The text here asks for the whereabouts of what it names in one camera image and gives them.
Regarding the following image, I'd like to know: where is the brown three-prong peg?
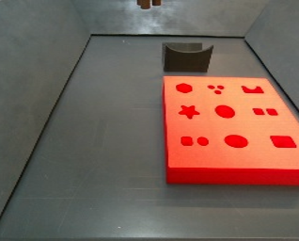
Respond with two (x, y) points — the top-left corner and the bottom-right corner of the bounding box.
(137, 0), (161, 9)

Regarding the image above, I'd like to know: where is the black curved holder stand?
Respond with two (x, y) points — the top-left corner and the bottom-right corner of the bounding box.
(161, 42), (213, 72)

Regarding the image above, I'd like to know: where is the red shape-sorting board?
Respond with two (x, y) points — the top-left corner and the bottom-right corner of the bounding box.
(161, 76), (299, 185)

